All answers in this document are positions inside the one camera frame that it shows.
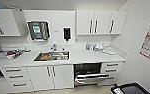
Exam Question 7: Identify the black soap dispenser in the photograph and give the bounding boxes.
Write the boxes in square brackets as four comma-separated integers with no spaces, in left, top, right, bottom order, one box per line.
[63,26,72,43]

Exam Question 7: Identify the grey bin black lid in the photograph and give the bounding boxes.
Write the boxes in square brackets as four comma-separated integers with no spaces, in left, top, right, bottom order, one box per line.
[109,82,150,94]

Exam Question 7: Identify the small white bottle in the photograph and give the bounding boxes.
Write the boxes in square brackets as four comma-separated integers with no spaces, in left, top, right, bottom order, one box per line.
[90,43,96,52]

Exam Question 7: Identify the white wall cabinet three doors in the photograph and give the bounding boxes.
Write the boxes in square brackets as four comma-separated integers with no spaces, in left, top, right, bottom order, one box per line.
[75,9,129,37]

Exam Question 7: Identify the orange bowl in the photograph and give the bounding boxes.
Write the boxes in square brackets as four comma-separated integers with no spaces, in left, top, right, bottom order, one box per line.
[41,53,52,60]

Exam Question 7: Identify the steel kitchen sink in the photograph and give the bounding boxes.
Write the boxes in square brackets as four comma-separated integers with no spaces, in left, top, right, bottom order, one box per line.
[32,50,72,63]

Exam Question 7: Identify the white wall outlet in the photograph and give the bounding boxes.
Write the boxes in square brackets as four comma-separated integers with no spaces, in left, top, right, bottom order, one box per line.
[74,37,79,44]

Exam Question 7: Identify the white cup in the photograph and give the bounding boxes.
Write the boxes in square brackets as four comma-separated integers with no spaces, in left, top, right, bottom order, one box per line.
[55,52,67,62]

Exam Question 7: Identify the stainless steel dishwasher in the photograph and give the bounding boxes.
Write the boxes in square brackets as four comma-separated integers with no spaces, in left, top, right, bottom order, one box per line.
[72,62,111,88]

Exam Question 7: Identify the steel paper towel dispenser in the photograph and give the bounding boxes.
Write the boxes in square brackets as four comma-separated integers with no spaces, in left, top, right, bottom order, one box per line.
[26,20,51,42]

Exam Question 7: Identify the blue dish soap bottle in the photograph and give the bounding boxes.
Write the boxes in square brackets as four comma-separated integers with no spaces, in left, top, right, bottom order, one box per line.
[85,42,92,52]

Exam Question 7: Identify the chrome faucet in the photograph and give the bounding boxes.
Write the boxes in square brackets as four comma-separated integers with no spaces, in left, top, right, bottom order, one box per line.
[49,43,59,52]

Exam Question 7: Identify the white under-sink cabinet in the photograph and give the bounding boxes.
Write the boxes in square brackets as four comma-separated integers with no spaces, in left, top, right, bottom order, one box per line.
[26,64,75,92]

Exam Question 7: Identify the white wall cabinet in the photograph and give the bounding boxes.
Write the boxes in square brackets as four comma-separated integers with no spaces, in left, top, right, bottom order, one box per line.
[0,8,28,38]

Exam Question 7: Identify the white drawer stack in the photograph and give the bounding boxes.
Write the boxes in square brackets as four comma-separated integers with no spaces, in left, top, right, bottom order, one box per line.
[0,65,35,94]
[100,60,124,86]

